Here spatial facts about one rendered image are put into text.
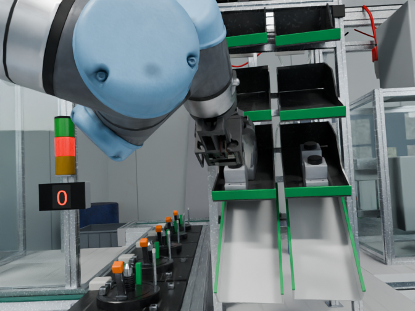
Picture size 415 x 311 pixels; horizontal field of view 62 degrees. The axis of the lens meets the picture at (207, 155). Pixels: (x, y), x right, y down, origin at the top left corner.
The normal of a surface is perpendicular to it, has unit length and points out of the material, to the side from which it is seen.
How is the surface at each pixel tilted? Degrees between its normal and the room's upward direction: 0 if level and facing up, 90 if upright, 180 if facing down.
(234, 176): 115
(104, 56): 89
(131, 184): 90
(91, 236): 90
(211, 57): 129
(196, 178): 77
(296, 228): 45
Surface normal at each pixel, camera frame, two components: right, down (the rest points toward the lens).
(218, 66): 0.71, 0.54
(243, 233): -0.18, -0.73
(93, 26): 0.26, -0.06
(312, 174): -0.16, 0.38
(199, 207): -0.36, -0.25
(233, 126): -0.20, -0.46
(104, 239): -0.03, -0.05
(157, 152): -0.37, -0.04
